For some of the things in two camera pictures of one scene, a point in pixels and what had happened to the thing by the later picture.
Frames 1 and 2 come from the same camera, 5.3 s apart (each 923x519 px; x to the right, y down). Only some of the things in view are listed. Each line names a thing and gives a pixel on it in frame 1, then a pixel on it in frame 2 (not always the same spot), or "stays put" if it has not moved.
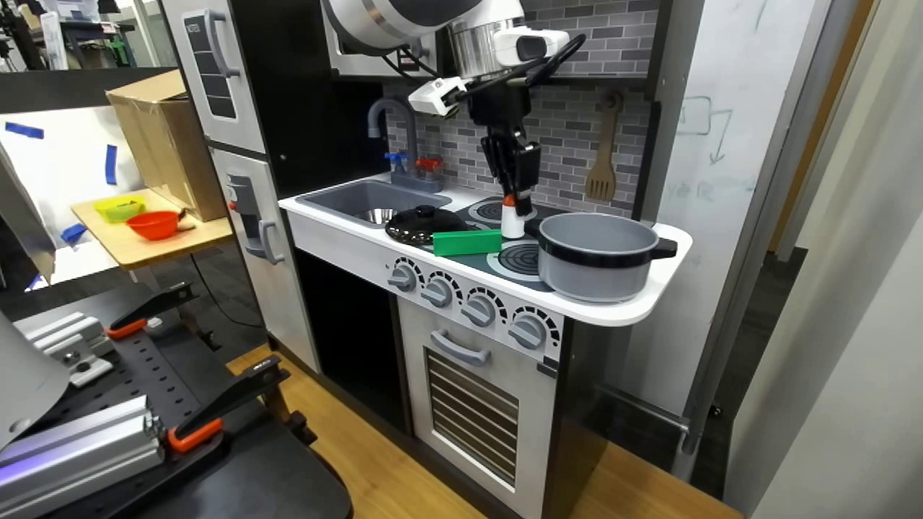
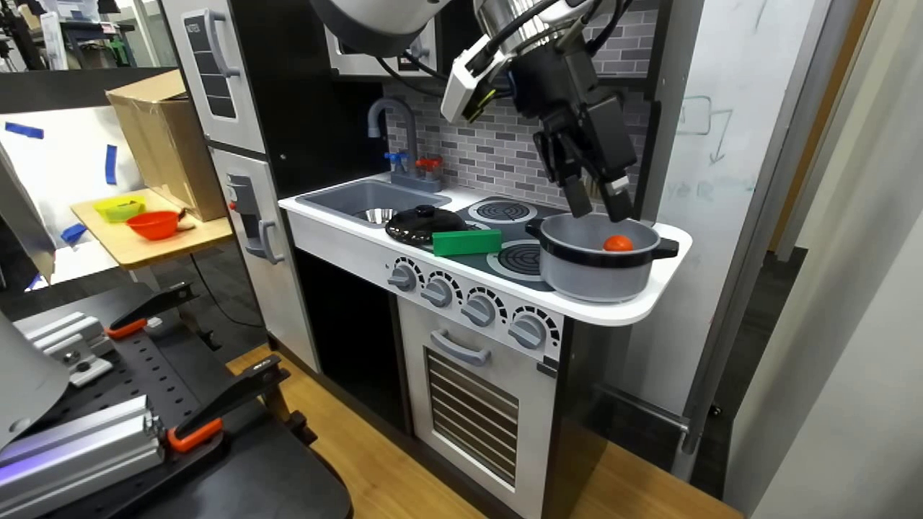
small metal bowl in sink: (380, 215) stays put
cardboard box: (168, 143) stays put
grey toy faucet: (409, 172) stays put
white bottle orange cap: (511, 219) -> (619, 244)
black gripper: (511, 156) -> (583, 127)
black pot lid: (425, 219) stays put
